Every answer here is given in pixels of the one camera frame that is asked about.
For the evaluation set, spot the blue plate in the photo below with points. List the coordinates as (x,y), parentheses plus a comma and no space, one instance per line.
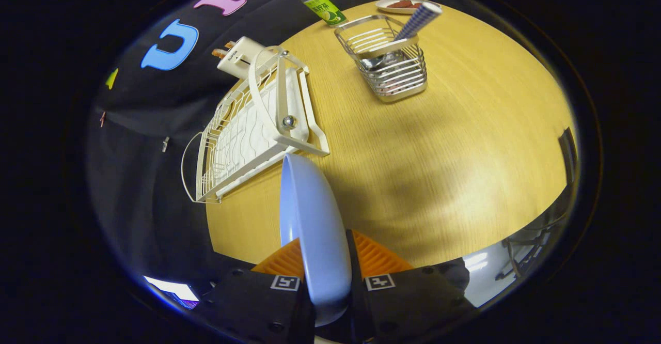
(315,230)

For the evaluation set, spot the pink clip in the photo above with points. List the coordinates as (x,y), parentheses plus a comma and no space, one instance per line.
(102,118)

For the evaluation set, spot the white clip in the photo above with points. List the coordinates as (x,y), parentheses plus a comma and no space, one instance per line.
(165,143)

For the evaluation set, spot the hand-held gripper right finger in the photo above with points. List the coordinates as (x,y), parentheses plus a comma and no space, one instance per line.
(351,251)

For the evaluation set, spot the green label drink bottle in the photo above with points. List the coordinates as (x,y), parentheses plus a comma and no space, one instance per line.
(323,8)

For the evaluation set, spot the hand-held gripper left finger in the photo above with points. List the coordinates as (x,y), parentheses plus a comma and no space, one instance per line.
(248,302)

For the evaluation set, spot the white oval dish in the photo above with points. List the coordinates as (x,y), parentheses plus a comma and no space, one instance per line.
(384,6)

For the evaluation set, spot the white toaster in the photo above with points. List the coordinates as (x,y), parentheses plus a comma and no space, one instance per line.
(240,57)

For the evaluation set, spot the computer monitor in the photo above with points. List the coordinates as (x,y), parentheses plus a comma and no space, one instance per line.
(170,290)

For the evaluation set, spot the black backdrop cloth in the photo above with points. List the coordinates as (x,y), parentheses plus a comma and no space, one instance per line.
(144,178)

